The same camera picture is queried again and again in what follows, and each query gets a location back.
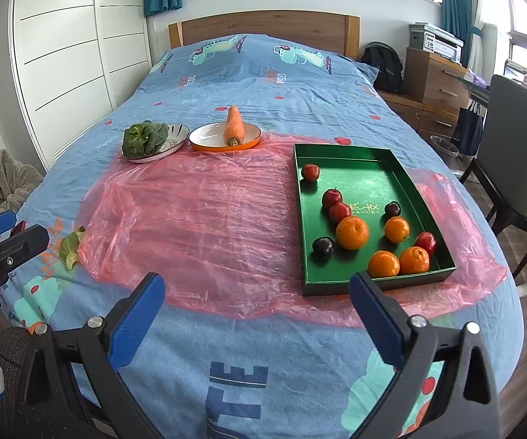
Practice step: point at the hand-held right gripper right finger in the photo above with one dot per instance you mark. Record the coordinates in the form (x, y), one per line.
(375, 324)

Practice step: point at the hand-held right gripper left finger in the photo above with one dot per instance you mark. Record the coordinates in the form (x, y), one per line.
(137, 320)

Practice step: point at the dark plum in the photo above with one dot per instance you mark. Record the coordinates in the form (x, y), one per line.
(392, 209)
(323, 247)

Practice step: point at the large orange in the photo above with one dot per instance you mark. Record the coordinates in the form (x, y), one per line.
(352, 232)

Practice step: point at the small red apple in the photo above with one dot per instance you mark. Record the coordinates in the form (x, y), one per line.
(331, 198)
(339, 212)
(425, 242)
(310, 172)

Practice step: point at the green tray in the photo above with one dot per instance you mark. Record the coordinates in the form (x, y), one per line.
(364, 178)

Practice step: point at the phone in red case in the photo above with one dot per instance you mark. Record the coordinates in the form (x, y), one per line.
(18, 228)

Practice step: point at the loose bok choy leaf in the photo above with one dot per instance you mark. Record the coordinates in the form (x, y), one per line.
(69, 247)

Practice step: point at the pink plastic sheet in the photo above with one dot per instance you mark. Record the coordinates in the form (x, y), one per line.
(199, 219)

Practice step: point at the bok choy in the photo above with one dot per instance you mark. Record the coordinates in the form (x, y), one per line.
(142, 139)

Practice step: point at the striped bowl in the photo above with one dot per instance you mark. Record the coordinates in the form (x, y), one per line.
(176, 135)

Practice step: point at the white wardrobe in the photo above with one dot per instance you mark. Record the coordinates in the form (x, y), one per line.
(62, 55)

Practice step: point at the mesh wastebasket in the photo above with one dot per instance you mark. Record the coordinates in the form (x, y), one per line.
(444, 144)

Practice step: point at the orange rimmed white plate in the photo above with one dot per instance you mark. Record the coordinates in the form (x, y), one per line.
(208, 137)

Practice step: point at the low wooden cabinet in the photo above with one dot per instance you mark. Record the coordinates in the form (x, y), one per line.
(428, 116)

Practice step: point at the black tote bag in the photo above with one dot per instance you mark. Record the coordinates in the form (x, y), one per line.
(467, 130)

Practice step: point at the carrot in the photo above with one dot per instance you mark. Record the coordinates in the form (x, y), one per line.
(234, 123)

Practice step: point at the grey chair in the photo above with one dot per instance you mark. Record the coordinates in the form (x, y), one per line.
(510, 137)

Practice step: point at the wooden dresser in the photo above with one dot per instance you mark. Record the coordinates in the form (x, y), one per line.
(432, 77)

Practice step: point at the black backpack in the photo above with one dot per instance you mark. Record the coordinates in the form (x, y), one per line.
(382, 66)

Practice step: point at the white printer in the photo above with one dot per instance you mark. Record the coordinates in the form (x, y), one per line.
(435, 41)

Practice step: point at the wooden headboard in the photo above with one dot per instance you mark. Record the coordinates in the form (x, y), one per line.
(268, 25)

